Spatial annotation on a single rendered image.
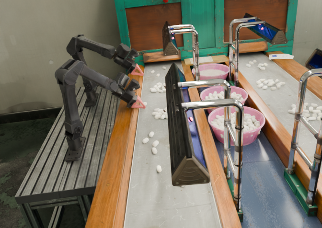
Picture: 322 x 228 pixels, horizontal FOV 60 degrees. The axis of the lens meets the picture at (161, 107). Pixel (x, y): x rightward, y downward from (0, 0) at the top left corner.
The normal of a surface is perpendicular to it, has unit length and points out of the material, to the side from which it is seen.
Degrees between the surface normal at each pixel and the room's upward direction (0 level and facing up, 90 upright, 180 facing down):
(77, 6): 90
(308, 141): 0
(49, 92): 90
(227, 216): 0
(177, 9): 90
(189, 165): 90
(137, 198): 0
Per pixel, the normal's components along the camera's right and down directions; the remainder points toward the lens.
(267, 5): 0.00, 0.45
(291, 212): -0.10, -0.89
